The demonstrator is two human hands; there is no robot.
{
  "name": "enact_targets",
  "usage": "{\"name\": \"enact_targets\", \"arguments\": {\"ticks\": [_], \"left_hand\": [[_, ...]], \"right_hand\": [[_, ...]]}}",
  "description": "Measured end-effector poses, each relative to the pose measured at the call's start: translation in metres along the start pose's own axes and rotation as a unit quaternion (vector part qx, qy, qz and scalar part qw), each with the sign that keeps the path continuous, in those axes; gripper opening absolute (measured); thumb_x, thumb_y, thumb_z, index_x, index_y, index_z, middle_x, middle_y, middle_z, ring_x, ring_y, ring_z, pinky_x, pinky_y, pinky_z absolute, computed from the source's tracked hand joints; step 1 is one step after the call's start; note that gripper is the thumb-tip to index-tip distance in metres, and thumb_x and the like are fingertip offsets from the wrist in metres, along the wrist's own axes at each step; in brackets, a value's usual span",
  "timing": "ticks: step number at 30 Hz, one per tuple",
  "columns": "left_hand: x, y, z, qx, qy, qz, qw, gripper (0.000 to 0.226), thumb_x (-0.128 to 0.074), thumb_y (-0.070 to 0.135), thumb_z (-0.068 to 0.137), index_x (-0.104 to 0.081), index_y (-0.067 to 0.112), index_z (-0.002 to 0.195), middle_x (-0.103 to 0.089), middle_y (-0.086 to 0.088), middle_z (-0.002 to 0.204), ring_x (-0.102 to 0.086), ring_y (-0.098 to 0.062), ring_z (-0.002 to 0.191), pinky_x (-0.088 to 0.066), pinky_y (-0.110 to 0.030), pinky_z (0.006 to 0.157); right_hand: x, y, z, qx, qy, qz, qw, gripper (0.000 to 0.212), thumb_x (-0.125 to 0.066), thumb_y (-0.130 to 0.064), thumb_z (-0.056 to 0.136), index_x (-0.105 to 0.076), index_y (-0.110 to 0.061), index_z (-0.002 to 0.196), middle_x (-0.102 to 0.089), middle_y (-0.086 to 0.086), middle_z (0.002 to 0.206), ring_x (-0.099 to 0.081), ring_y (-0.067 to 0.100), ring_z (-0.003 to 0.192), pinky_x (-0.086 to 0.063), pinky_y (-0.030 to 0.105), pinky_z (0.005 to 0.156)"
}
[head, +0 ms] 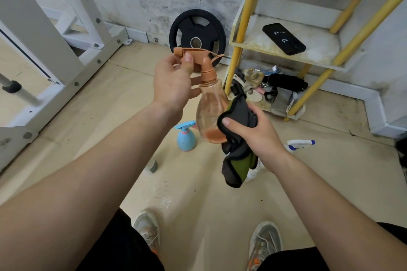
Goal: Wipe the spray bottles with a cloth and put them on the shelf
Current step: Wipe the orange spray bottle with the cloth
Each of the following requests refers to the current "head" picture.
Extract black phone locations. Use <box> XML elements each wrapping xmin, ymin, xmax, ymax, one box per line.
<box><xmin>262</xmin><ymin>22</ymin><xmax>307</xmax><ymax>56</ymax></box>

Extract white spray bottle teal label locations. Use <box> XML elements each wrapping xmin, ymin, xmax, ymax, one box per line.
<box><xmin>145</xmin><ymin>158</ymin><xmax>159</xmax><ymax>174</ymax></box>

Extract white shelf yellow poles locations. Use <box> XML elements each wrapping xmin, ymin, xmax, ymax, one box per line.
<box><xmin>224</xmin><ymin>0</ymin><xmax>407</xmax><ymax>122</ymax></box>

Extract white plastic scoop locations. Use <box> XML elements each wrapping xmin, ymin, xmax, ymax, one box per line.
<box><xmin>232</xmin><ymin>74</ymin><xmax>252</xmax><ymax>92</ymax></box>

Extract black ring grip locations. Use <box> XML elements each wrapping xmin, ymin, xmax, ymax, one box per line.
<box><xmin>263</xmin><ymin>86</ymin><xmax>279</xmax><ymax>103</ymax></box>

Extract person's right grey shoe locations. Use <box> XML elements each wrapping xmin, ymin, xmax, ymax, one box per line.
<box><xmin>246</xmin><ymin>220</ymin><xmax>283</xmax><ymax>271</ymax></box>

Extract person's right hand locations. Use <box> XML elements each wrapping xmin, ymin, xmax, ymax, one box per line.
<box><xmin>221</xmin><ymin>102</ymin><xmax>288</xmax><ymax>173</ymax></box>

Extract small white bottle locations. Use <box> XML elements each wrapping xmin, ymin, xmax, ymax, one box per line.
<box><xmin>245</xmin><ymin>158</ymin><xmax>266</xmax><ymax>183</ymax></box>

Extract round white bottle blue-tipped sprayer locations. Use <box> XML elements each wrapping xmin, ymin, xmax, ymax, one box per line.
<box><xmin>286</xmin><ymin>139</ymin><xmax>316</xmax><ymax>151</ymax></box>

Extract black weight plate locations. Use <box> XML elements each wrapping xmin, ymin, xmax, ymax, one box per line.
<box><xmin>169</xmin><ymin>9</ymin><xmax>227</xmax><ymax>68</ymax></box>

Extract white plastic strip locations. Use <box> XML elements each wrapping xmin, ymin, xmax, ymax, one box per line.
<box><xmin>285</xmin><ymin>91</ymin><xmax>299</xmax><ymax>114</ymax></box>

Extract black shorts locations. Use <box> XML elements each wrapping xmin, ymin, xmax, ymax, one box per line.
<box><xmin>76</xmin><ymin>209</ymin><xmax>407</xmax><ymax>271</ymax></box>

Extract person's left grey shoe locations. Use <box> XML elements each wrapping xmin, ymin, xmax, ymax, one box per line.
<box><xmin>133</xmin><ymin>211</ymin><xmax>160</xmax><ymax>255</ymax></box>

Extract person's grey shoe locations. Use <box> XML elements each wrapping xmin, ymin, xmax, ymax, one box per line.
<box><xmin>133</xmin><ymin>211</ymin><xmax>160</xmax><ymax>255</ymax></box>
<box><xmin>246</xmin><ymin>220</ymin><xmax>283</xmax><ymax>271</ymax></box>

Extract white round disc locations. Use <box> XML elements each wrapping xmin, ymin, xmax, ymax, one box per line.
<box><xmin>246</xmin><ymin>89</ymin><xmax>263</xmax><ymax>103</ymax></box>

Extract tan fuzzy glove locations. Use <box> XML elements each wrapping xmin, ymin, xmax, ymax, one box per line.
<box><xmin>243</xmin><ymin>68</ymin><xmax>265</xmax><ymax>89</ymax></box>

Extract white metal rack frame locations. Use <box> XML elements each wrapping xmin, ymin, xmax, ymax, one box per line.
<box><xmin>0</xmin><ymin>0</ymin><xmax>133</xmax><ymax>171</ymax></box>

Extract person's left hand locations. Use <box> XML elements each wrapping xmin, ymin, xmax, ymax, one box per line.
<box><xmin>152</xmin><ymin>52</ymin><xmax>203</xmax><ymax>116</ymax></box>

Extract blue spray bottle pink trigger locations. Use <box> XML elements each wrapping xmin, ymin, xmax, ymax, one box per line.
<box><xmin>174</xmin><ymin>120</ymin><xmax>198</xmax><ymax>152</ymax></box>

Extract orange spray bottle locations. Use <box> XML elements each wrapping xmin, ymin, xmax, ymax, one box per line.
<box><xmin>173</xmin><ymin>47</ymin><xmax>230</xmax><ymax>144</ymax></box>

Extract person's right forearm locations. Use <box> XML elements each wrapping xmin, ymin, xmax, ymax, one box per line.
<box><xmin>264</xmin><ymin>150</ymin><xmax>407</xmax><ymax>271</ymax></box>

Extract green microfibre cloth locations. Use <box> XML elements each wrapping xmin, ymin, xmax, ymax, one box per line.
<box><xmin>217</xmin><ymin>93</ymin><xmax>260</xmax><ymax>189</ymax></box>

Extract person's left forearm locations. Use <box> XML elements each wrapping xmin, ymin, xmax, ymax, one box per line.
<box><xmin>0</xmin><ymin>102</ymin><xmax>185</xmax><ymax>271</ymax></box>

